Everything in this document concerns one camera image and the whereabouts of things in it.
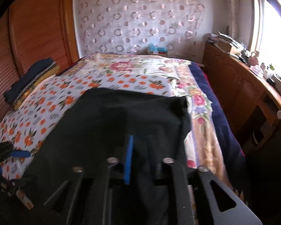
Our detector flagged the black Superman t-shirt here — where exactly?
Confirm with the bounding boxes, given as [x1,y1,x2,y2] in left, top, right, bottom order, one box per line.
[23,88,191,224]

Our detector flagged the orange-print white bedsheet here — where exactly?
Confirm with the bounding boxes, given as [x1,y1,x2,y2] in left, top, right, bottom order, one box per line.
[0,71,174,210]

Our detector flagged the floral bed quilt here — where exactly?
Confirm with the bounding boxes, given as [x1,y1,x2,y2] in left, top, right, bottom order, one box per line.
[67,53,231,187]

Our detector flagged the navy blue blanket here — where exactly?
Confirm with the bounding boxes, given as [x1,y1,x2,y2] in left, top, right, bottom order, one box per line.
[189,61,245,173]

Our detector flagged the navy folded garment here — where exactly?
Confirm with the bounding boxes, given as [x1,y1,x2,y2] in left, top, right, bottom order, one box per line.
[3,58,57,104]

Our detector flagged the mustard folded garment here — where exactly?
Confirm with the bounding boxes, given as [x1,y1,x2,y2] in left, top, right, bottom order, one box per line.
[13,65,61,111]

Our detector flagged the patterned folded garment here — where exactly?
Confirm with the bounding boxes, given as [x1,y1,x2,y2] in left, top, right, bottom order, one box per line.
[12,61,57,106]

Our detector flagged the blue tissue box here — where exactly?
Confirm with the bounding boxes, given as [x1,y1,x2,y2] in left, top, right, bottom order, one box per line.
[147,43,168,57]

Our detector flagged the wooden side cabinet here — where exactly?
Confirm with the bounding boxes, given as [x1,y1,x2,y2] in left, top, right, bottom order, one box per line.
[203,43,281,152]

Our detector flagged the brown wooden wardrobe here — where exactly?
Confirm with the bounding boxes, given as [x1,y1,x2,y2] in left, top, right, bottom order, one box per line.
[0,0,78,121]

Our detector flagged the stack of books and papers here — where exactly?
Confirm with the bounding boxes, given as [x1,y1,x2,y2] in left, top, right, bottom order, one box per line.
[207,31,245,55]

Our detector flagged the pink figurine on cabinet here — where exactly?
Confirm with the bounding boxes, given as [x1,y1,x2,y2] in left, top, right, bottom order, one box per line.
[248,51,259,66]

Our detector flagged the pink circle-pattern curtain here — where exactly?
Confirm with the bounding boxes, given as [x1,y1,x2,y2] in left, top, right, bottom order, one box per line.
[73,0,205,59]

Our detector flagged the window with wooden frame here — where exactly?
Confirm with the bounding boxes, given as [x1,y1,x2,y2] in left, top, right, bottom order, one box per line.
[251,0,281,77]

